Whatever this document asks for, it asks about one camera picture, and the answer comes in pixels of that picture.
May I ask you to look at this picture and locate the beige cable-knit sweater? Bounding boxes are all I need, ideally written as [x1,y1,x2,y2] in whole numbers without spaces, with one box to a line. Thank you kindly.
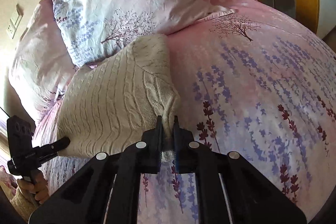
[56,35,180,157]

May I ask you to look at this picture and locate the person's left hand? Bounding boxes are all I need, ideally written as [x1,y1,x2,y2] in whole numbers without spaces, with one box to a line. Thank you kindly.
[17,170,50,204]

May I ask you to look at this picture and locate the left beige fleece sleeve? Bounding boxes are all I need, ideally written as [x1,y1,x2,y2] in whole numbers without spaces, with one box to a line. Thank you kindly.
[10,189,38,223]

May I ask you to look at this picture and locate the white floral pillow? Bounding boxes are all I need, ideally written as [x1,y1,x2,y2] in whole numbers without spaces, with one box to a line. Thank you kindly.
[9,0,76,124]

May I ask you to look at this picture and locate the pink floral bed sheet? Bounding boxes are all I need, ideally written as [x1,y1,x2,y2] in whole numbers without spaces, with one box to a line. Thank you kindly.
[36,0,335,221]

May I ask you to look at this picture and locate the white wall switch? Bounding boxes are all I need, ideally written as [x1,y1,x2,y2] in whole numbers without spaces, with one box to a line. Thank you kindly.
[6,4,23,39]

